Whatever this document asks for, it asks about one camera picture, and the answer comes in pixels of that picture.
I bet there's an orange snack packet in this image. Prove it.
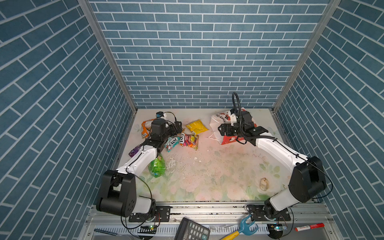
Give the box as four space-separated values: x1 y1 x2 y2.
141 119 154 139

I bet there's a green snack packet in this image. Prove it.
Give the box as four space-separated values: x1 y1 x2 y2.
165 136 181 153

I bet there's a red white paper bag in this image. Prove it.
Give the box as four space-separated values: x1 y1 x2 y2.
210 107 264 145

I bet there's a pink yellow candy packet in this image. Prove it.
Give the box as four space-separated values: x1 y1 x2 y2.
180 133 199 150

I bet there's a yellow snack packet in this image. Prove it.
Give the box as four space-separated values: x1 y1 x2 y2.
186 120 208 135

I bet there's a purple snack packet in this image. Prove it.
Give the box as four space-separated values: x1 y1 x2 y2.
129 145 142 158

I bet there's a green chips bag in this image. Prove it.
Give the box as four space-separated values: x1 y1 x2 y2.
148 154 166 178

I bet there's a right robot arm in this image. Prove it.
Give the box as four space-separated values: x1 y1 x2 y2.
210 109 327 221

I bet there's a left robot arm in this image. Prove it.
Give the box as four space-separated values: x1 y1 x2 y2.
96 118 183 219

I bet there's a beige shell sticker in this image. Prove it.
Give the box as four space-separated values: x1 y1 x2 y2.
259 178 269 191

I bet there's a blue yellow clamp tool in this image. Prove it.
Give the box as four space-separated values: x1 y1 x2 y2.
222 215 259 240

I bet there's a black calculator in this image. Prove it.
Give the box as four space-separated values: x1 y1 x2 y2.
174 218 210 240

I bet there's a red marker pen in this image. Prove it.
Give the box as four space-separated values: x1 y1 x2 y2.
295 223 325 232

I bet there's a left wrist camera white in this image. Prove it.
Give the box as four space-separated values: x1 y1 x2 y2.
156 112 166 119

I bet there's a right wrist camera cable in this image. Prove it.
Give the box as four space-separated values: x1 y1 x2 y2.
231 92 244 121

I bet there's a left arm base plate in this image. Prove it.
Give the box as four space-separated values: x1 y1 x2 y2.
129 206 171 223

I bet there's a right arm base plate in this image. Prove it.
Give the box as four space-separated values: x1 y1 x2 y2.
246 205 291 222

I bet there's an aluminium front rail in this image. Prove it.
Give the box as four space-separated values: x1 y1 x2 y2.
79 201 342 240

